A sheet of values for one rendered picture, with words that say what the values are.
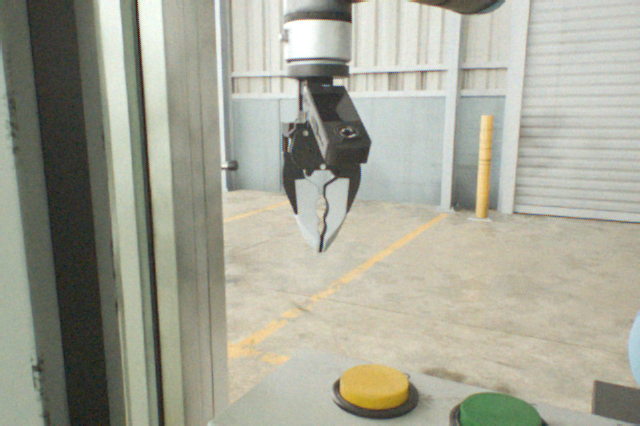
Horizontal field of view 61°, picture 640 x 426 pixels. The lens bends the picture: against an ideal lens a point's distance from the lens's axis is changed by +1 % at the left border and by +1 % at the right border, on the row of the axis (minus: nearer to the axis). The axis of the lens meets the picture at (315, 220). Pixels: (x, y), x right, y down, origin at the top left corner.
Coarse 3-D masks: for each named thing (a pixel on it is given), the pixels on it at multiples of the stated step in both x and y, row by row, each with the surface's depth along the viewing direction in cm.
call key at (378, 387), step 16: (352, 368) 33; (368, 368) 33; (384, 368) 33; (352, 384) 31; (368, 384) 31; (384, 384) 31; (400, 384) 31; (352, 400) 30; (368, 400) 30; (384, 400) 30; (400, 400) 30
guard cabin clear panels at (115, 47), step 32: (96, 0) 26; (128, 0) 28; (96, 32) 26; (128, 32) 28; (128, 64) 28; (128, 96) 28; (128, 128) 28; (128, 160) 29; (128, 192) 29; (128, 224) 29; (128, 256) 29; (128, 288) 29; (128, 320) 30; (128, 352) 30; (128, 384) 30; (128, 416) 30
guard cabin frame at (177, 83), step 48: (144, 0) 28; (192, 0) 29; (144, 48) 28; (192, 48) 29; (144, 96) 29; (192, 96) 30; (144, 144) 29; (192, 144) 30; (144, 192) 30; (192, 192) 30; (192, 240) 31; (192, 288) 31; (192, 336) 32; (192, 384) 32
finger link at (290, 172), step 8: (288, 152) 59; (288, 160) 59; (288, 168) 59; (296, 168) 59; (288, 176) 59; (296, 176) 60; (304, 176) 60; (288, 184) 60; (288, 192) 60; (296, 200) 60; (296, 208) 60
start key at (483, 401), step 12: (468, 396) 30; (480, 396) 30; (492, 396) 30; (504, 396) 30; (468, 408) 28; (480, 408) 28; (492, 408) 28; (504, 408) 28; (516, 408) 28; (528, 408) 28; (468, 420) 28; (480, 420) 27; (492, 420) 27; (504, 420) 27; (516, 420) 27; (528, 420) 27; (540, 420) 28
